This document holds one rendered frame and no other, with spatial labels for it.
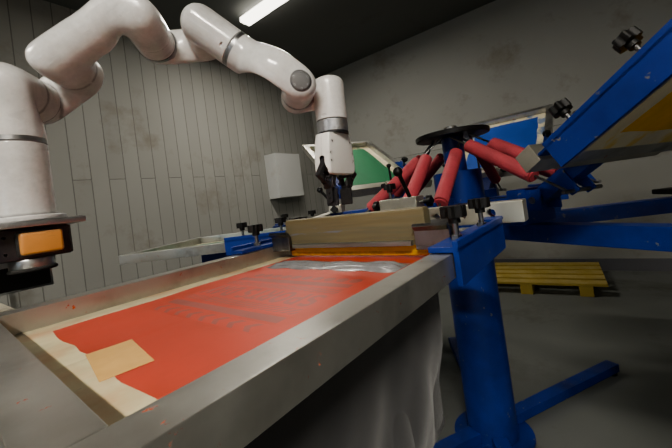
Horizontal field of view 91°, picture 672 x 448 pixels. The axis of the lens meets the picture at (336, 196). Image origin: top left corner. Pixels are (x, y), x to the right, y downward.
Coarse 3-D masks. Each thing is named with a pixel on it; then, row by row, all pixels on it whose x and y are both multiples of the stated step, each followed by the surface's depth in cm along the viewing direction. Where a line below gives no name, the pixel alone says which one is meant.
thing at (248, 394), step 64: (256, 256) 88; (448, 256) 50; (0, 320) 50; (64, 320) 56; (320, 320) 30; (384, 320) 34; (0, 384) 26; (64, 384) 24; (192, 384) 21; (256, 384) 21; (320, 384) 26
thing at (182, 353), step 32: (384, 256) 75; (416, 256) 70; (352, 288) 52; (192, 320) 47; (288, 320) 41; (160, 352) 37; (192, 352) 35; (224, 352) 34; (128, 384) 30; (160, 384) 29
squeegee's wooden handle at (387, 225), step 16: (416, 208) 66; (288, 224) 90; (304, 224) 86; (320, 224) 83; (336, 224) 79; (352, 224) 76; (368, 224) 74; (384, 224) 71; (400, 224) 69; (304, 240) 86; (320, 240) 83; (336, 240) 80; (352, 240) 77; (368, 240) 74; (384, 240) 71
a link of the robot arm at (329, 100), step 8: (320, 80) 76; (328, 80) 75; (336, 80) 76; (320, 88) 76; (328, 88) 75; (336, 88) 76; (320, 96) 76; (328, 96) 75; (336, 96) 76; (344, 96) 78; (312, 104) 78; (320, 104) 76; (328, 104) 75; (336, 104) 75; (344, 104) 77; (296, 112) 79; (304, 112) 81; (320, 112) 76; (328, 112) 75; (336, 112) 75; (344, 112) 77
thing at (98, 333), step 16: (304, 256) 91; (320, 256) 87; (336, 256) 84; (352, 256) 80; (256, 272) 77; (272, 272) 74; (288, 272) 72; (304, 272) 69; (192, 288) 68; (208, 288) 66; (144, 304) 60; (96, 320) 54; (112, 320) 52; (128, 320) 51; (144, 320) 50; (160, 320) 49; (176, 320) 48; (64, 336) 47; (80, 336) 46; (96, 336) 45; (112, 336) 44; (128, 336) 44
